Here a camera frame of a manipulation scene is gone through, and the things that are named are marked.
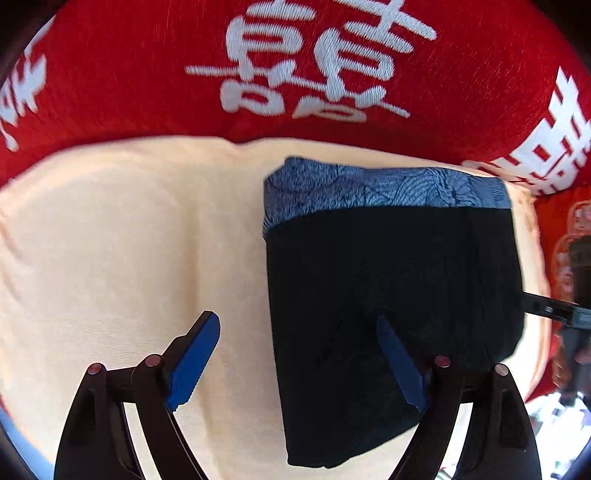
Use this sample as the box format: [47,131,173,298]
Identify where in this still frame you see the red printed blanket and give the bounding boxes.
[0,0,591,200]

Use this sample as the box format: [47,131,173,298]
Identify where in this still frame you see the cream bed sheet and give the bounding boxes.
[0,136,553,480]

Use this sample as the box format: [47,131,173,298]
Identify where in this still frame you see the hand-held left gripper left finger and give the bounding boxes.
[54,311,221,480]

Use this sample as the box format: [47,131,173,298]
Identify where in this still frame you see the dark navy pants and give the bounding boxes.
[263,157,526,469]

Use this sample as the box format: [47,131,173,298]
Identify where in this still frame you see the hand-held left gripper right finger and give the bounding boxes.
[376,316,542,480]

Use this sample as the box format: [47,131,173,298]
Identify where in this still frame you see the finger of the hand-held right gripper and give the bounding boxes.
[524,291,579,324]

